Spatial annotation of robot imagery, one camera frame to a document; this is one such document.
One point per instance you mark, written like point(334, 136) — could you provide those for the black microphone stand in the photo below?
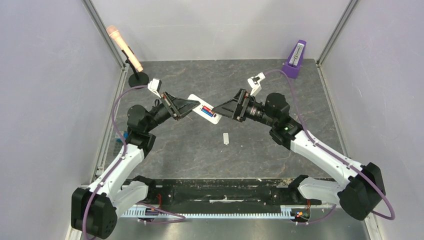
point(138, 78)

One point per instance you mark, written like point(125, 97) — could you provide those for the pink microphone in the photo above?
point(114, 34)

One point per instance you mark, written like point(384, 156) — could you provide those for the purple metronome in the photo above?
point(293, 64)

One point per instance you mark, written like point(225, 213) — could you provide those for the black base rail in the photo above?
point(223, 196)

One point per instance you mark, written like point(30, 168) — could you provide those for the blue grey toy blocks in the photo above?
point(118, 142)

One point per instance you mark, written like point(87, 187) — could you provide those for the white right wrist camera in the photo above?
point(255, 83)

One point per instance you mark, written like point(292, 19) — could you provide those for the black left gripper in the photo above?
point(180, 107)

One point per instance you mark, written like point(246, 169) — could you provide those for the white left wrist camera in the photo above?
point(154, 86)

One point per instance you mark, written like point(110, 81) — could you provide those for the white toothed cable strip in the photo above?
point(143, 212)

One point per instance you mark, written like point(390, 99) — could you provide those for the red orange battery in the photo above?
point(206, 109)

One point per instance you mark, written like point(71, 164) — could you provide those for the blue battery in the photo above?
point(208, 114)

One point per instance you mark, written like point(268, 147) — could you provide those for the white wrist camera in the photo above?
point(255, 83)
point(154, 86)

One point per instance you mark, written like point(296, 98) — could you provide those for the white remote control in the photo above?
point(217, 117)

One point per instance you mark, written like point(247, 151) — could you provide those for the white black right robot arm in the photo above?
point(356, 187)

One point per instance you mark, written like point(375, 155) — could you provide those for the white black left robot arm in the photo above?
point(96, 209)

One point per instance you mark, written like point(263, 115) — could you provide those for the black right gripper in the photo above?
point(241, 107)

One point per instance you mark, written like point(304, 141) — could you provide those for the white battery cover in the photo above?
point(225, 138)

